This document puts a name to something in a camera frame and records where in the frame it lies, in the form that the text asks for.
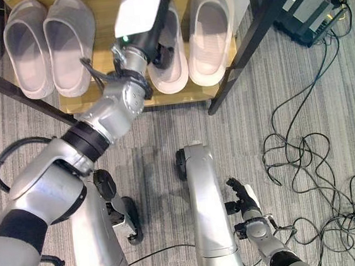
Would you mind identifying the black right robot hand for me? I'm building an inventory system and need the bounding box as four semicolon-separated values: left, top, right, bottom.
222;175;264;221

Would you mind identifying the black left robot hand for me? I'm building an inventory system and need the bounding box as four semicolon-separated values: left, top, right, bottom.
111;0;192;75

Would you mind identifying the pale pink slipper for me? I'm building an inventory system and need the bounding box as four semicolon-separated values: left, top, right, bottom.
181;0;243;89
140;2;191;97
39;0;104;100
0;0;58;103

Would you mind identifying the wooden shoe rack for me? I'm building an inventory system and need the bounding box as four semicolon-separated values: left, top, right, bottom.
3;0;243;123

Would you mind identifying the dark left robot foot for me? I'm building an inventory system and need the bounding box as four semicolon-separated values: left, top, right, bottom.
105;193;145;249

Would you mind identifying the black grey electronics box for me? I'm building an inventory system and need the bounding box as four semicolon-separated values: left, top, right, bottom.
270;0;352;51

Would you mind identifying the silver left robot leg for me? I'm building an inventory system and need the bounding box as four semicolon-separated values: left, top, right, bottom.
64;167;132;266

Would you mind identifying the tangled black floor cable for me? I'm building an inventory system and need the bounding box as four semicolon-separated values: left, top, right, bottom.
248;18;355;266

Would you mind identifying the black table frame leg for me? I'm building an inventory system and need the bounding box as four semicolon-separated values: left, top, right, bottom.
196;0;325;116

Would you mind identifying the thin black floor cable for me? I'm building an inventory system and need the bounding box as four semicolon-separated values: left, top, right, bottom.
126;241;198;266

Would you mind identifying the black table frame bar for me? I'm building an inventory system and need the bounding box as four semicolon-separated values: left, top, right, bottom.
0;55;78;134

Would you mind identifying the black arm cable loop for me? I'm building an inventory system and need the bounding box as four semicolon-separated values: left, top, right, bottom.
0;134;57;194

